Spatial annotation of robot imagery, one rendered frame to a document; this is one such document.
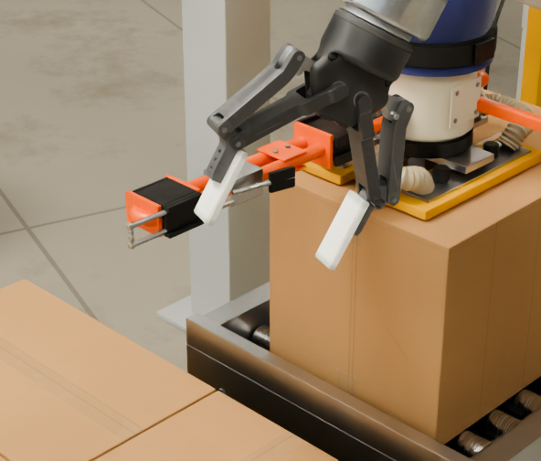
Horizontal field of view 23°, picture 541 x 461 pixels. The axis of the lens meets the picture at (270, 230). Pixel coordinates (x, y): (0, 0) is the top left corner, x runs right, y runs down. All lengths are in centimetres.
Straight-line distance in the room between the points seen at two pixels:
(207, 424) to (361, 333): 32
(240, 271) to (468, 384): 136
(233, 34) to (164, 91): 203
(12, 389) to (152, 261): 158
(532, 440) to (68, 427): 81
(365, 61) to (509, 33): 493
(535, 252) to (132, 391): 78
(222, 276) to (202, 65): 59
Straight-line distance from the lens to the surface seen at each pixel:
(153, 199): 192
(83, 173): 464
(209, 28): 333
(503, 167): 236
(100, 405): 247
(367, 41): 112
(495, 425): 245
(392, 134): 119
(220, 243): 355
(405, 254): 220
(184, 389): 250
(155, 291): 390
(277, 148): 210
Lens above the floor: 195
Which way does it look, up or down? 28 degrees down
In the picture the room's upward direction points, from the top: straight up
